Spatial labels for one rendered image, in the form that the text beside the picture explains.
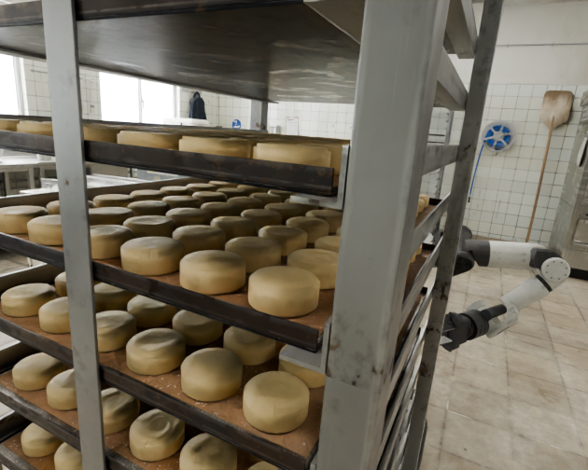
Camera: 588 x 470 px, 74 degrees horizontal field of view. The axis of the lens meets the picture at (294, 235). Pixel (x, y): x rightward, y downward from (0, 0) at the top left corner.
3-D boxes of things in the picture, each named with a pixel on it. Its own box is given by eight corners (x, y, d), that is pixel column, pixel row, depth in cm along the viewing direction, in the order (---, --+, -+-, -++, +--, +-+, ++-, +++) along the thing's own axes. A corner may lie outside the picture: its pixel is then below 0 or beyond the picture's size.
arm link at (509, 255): (557, 243, 131) (484, 239, 137) (573, 246, 118) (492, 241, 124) (554, 277, 131) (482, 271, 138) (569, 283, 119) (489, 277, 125)
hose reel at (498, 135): (500, 205, 527) (518, 121, 499) (500, 207, 512) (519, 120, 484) (468, 201, 544) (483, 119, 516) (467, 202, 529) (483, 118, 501)
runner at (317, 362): (434, 205, 78) (436, 190, 77) (448, 207, 77) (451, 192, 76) (278, 358, 22) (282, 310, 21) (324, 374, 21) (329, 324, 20)
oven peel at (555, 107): (511, 253, 505) (545, 89, 476) (510, 252, 509) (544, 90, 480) (537, 257, 493) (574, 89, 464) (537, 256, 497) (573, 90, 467)
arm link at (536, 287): (515, 307, 134) (567, 274, 129) (524, 314, 124) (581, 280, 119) (495, 282, 136) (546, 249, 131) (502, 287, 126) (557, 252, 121)
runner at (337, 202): (441, 159, 75) (444, 144, 75) (456, 160, 74) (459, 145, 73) (289, 201, 20) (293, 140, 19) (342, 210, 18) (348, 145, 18)
